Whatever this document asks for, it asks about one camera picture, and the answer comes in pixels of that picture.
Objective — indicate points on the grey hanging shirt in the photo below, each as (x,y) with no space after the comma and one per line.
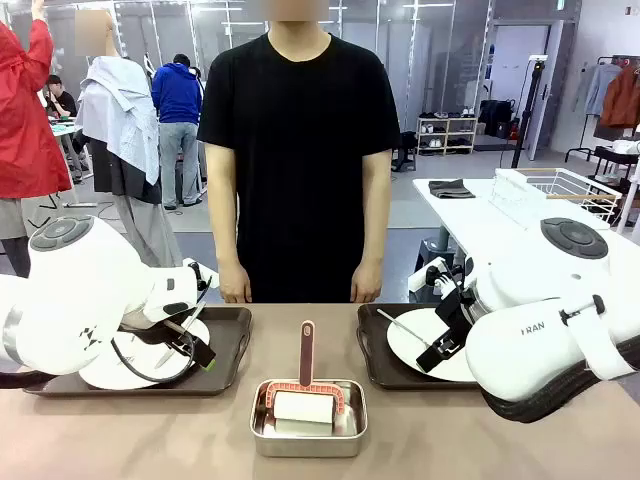
(595,90)

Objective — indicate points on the mannequin in red jacket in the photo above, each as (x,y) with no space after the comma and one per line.
(25,125)

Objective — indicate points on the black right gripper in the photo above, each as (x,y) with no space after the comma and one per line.
(456,315)

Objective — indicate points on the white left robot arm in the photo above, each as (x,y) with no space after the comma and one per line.
(75,300)

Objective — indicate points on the person's left hand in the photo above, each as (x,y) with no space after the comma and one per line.
(367,287)

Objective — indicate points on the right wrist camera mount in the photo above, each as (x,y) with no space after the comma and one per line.
(440,280)

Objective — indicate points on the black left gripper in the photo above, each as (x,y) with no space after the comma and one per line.
(160,334)

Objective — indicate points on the grey plastic stool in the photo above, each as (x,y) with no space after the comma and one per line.
(432,250)

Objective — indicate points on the person in black t-shirt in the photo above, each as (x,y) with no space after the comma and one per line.
(300,150)

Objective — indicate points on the black bag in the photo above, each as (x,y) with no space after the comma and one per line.
(495,117)

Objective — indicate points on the white shoe rack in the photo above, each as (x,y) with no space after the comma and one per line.
(445,135)

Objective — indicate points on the person's right forearm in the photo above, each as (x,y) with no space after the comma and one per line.
(229,235)

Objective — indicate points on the person's left forearm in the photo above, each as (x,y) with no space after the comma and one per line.
(371,235)

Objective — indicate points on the person's right hand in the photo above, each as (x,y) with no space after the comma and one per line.
(235,287)

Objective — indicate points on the orange hanging jacket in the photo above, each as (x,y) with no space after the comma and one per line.
(622,100)

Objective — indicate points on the silver table knife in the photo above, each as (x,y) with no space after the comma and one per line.
(164,359)

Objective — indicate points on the white side table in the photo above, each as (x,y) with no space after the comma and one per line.
(475,215)

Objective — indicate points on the white round plate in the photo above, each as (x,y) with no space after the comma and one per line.
(150,357)
(405,340)

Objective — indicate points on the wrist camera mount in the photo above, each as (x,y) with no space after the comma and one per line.
(194,272)
(440,280)

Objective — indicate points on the steel rectangular container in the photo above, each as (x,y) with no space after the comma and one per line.
(305,446)

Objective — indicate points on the black folding step stool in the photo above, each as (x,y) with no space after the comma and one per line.
(404,152)

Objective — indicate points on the seated person in black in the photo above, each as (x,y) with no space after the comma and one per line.
(61,102)

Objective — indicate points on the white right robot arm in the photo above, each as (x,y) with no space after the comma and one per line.
(525,350)

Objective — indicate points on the person in blue hoodie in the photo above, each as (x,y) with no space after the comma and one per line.
(177,100)

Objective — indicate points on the mannequin in striped shirt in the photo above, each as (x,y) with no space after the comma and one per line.
(120,125)

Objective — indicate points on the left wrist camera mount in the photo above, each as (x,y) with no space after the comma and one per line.
(194,272)

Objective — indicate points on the black clothes rack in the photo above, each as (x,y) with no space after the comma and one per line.
(575,145)

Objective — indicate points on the brown serving tray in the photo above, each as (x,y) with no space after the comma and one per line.
(230,350)
(372,350)

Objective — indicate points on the black camera tripod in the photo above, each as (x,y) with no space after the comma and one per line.
(530,110)

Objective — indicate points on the silver spoon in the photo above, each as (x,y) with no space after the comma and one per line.
(402,327)

